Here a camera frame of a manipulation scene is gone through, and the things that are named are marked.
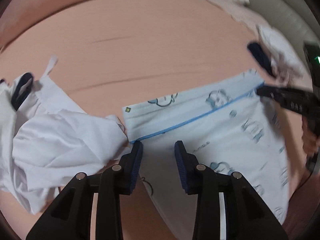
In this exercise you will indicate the light blue cartoon pajama pants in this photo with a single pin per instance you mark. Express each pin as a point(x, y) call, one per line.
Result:
point(227, 127)

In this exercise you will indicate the person right hand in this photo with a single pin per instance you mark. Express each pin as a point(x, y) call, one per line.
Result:
point(309, 139)

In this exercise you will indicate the folded white clothes stack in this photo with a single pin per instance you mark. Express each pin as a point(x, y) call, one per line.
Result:
point(286, 66)

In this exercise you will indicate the folded navy garment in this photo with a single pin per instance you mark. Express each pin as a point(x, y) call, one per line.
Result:
point(260, 56)

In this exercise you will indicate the white crumpled clothes pile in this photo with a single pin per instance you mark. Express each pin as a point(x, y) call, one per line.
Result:
point(46, 139)

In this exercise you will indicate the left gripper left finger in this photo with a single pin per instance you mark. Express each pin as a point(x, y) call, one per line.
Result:
point(69, 214)

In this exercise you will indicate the pink round bed sheet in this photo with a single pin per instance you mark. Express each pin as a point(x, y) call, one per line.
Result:
point(114, 53)

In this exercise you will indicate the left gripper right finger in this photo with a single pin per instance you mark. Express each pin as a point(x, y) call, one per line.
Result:
point(228, 207)

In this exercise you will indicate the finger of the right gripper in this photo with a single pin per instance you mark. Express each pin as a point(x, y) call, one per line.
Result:
point(272, 92)

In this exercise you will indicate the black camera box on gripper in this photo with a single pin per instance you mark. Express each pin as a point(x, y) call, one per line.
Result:
point(311, 51)

